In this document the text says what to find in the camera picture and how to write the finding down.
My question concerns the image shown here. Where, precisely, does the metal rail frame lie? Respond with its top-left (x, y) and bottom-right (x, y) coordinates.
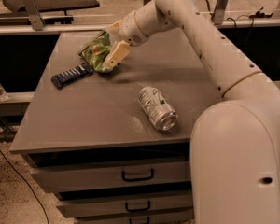
top-left (0, 18), bottom-right (280, 35)

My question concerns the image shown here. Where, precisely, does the black drawer handle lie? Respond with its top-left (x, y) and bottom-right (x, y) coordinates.
top-left (121, 169), bottom-right (155, 182)
top-left (125, 201), bottom-right (151, 213)
top-left (129, 217), bottom-right (150, 224)

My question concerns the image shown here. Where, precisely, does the middle grey drawer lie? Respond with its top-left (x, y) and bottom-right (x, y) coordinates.
top-left (57, 191), bottom-right (192, 217)

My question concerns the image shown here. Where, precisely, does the black bottom drawer handle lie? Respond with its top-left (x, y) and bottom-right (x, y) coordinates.
top-left (129, 217), bottom-right (150, 224)

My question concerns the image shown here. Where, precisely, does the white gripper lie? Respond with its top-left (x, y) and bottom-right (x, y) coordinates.
top-left (103, 10), bottom-right (148, 69)

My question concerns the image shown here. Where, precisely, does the top grey drawer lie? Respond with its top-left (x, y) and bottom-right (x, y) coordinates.
top-left (31, 159), bottom-right (190, 193)

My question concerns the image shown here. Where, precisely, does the grey drawer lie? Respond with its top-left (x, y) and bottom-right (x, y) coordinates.
top-left (74, 208), bottom-right (194, 224)
top-left (57, 191), bottom-right (192, 217)
top-left (31, 159), bottom-right (190, 193)

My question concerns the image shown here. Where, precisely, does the grey drawer cabinet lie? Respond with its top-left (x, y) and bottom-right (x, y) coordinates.
top-left (8, 27), bottom-right (225, 224)

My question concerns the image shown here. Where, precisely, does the left metal bracket post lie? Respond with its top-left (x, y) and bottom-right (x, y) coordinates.
top-left (22, 0), bottom-right (45, 31)

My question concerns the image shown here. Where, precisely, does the blue rxbar blueberry bar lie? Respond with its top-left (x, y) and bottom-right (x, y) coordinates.
top-left (51, 63), bottom-right (93, 90)

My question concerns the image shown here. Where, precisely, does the black top drawer handle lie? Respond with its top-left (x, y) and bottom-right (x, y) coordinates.
top-left (121, 169), bottom-right (155, 182)

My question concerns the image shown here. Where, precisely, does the silver green soda can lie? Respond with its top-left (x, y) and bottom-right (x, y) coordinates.
top-left (138, 86), bottom-right (178, 131)

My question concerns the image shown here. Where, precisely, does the black floor cable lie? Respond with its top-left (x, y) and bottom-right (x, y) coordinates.
top-left (0, 131), bottom-right (50, 224)

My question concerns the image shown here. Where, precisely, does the black middle drawer handle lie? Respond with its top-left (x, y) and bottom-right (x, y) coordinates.
top-left (125, 201), bottom-right (151, 213)

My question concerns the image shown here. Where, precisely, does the bottom grey drawer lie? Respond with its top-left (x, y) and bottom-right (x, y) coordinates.
top-left (74, 208), bottom-right (194, 224)

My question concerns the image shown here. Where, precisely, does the right metal bracket post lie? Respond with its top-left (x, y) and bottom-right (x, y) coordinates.
top-left (211, 0), bottom-right (229, 25)

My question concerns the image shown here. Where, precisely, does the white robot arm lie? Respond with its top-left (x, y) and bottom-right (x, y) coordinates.
top-left (105, 0), bottom-right (280, 224)

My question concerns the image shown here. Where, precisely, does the green jalapeno chip bag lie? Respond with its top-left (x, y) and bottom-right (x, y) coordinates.
top-left (78, 31), bottom-right (120, 74)

